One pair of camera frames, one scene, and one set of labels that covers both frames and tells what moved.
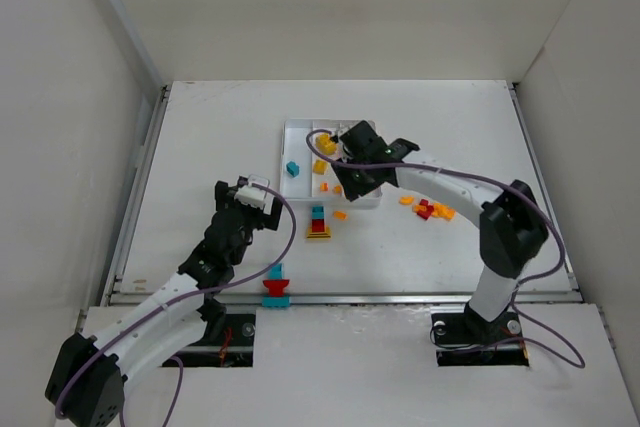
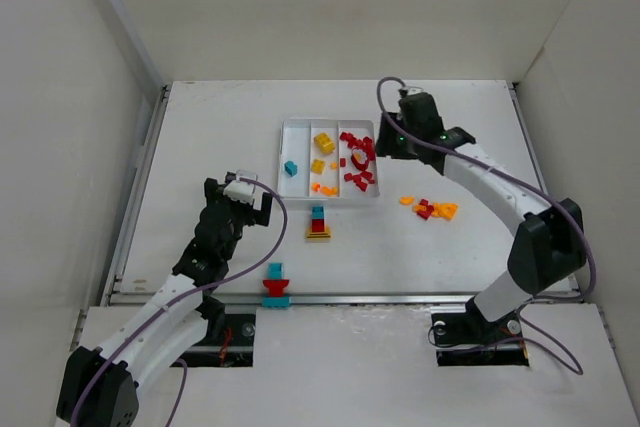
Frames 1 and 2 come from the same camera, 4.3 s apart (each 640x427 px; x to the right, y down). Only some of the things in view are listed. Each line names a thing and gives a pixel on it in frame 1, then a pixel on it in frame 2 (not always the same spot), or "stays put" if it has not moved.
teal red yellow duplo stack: (318, 229) stays put
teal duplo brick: (292, 168) stays put
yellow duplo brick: (325, 144) stays put
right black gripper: (347, 155) -> (392, 142)
